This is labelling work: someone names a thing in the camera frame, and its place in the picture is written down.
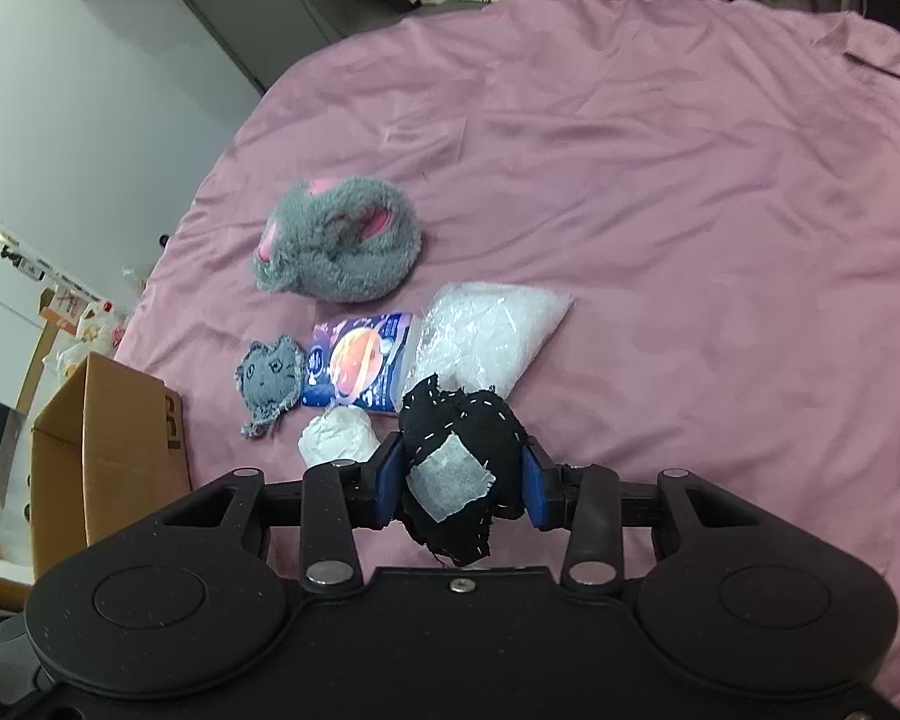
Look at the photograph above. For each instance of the white soft ball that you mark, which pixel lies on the white soft ball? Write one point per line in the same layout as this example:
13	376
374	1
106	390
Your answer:
339	433

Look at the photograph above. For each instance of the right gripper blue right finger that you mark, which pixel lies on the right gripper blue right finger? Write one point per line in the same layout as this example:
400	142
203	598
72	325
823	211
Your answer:
586	502

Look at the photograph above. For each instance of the pink bed sheet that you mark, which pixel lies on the pink bed sheet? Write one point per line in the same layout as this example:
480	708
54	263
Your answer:
716	184

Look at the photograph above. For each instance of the brown cardboard box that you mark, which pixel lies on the brown cardboard box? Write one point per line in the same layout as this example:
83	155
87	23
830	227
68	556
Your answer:
108	449

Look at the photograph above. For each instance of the black stitched cloth toy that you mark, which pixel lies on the black stitched cloth toy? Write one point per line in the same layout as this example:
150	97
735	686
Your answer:
463	459

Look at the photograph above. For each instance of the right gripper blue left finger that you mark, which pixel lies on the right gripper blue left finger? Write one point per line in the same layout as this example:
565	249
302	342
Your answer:
338	498

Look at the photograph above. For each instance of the grey pink fluffy plush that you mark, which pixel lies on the grey pink fluffy plush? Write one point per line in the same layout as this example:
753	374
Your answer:
348	240

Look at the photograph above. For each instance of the clear bag white stuffing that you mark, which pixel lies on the clear bag white stuffing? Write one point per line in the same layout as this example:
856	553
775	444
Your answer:
483	336

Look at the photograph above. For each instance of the blue tissue packet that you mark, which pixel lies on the blue tissue packet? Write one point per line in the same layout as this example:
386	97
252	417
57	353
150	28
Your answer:
360	362

